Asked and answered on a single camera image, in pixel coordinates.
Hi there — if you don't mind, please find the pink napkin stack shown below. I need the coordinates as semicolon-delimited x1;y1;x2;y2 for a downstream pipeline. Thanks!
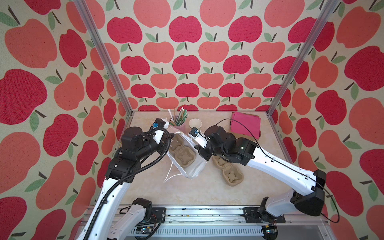
230;112;261;139

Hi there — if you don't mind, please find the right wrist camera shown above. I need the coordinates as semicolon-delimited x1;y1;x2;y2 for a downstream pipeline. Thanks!
189;127;209;149

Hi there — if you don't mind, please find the pink straw holder cup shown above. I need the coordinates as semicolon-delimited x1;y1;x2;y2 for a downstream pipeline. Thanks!
174;123;186;133

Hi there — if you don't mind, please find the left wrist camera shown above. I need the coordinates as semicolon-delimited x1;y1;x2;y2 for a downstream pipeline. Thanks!
153;119;170;144

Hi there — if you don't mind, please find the single cardboard cup carrier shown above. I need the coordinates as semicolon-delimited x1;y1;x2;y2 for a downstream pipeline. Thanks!
169;134;196;168

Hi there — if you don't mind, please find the frame post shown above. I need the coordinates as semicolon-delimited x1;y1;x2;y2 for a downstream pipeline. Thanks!
267;0;339;117
74;0;134;117

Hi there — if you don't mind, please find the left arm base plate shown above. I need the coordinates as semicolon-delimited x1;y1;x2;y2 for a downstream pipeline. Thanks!
137;208;167;226

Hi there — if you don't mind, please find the stack of white paper cups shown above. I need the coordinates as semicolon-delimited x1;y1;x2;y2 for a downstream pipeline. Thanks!
189;119;202;137

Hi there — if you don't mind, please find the left frame post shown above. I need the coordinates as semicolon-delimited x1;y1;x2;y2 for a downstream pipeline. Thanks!
74;0;134;117

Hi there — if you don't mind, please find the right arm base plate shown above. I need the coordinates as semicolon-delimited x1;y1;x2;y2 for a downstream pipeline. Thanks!
241;208;286;224

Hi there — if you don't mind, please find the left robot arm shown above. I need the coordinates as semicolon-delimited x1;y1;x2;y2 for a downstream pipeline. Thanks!
78;119;174;240

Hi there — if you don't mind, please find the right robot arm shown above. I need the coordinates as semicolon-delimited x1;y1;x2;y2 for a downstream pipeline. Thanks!
189;125;326;222

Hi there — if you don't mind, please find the right frame post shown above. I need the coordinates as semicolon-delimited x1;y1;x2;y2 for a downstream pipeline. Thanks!
267;0;339;117

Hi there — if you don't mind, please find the cardboard cup carrier stack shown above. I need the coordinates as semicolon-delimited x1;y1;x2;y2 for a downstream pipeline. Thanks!
213;156;244;187

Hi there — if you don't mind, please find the white patterned gift bag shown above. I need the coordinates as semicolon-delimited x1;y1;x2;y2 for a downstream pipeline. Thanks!
164;126;207;183

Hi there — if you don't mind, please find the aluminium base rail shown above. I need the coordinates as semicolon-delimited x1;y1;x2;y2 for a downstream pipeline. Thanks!
113;206;336;240

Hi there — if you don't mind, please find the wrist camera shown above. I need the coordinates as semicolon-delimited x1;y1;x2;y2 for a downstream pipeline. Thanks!
153;119;170;144
189;127;209;149

